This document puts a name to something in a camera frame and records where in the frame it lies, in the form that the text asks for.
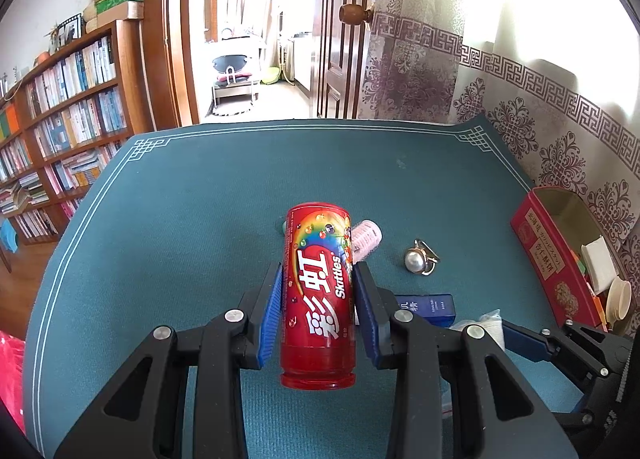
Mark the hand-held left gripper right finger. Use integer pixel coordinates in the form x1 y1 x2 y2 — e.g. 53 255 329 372
352 261 581 459

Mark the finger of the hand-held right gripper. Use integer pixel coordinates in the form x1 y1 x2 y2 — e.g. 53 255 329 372
500 318 626 390
550 386 621 435

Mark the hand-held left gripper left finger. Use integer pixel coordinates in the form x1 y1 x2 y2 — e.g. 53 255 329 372
52 260 286 459

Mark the red candy tube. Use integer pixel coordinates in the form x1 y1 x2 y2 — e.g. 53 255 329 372
279 203 357 391

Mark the white round lid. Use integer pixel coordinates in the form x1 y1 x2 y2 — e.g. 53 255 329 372
606 276 634 325

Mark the red cardboard box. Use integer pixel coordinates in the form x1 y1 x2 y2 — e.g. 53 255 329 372
510 186 636 335

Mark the white sachet packet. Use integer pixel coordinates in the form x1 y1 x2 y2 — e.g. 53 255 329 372
580 235 618 292

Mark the teal mat covered desktop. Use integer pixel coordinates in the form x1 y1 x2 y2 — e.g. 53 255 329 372
22 114 596 459

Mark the blue rectangular box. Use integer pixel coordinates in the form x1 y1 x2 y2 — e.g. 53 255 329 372
394 293 457 327

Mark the pink translucent bottle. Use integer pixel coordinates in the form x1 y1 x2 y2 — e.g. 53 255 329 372
350 219 383 265

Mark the brown wooden door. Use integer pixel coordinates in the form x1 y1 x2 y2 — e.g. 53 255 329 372
310 0 386 120

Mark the purple patterned curtain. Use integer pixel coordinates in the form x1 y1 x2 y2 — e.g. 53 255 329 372
357 0 640 260

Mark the black chair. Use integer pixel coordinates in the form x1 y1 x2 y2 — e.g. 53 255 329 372
210 52 261 115

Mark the red cloth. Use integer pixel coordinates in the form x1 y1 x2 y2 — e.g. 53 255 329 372
0 329 28 435

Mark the blue plastic object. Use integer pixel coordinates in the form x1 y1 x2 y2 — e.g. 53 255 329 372
0 219 21 255

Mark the wooden bookshelf with books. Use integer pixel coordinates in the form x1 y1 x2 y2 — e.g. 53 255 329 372
0 19 151 245

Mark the pearl metal ring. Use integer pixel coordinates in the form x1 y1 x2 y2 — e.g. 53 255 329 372
404 239 441 277

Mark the brown wooden door frame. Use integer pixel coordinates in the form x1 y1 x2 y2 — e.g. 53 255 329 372
142 0 221 130

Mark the picture frame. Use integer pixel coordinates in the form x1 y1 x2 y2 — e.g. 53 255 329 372
50 13 83 52

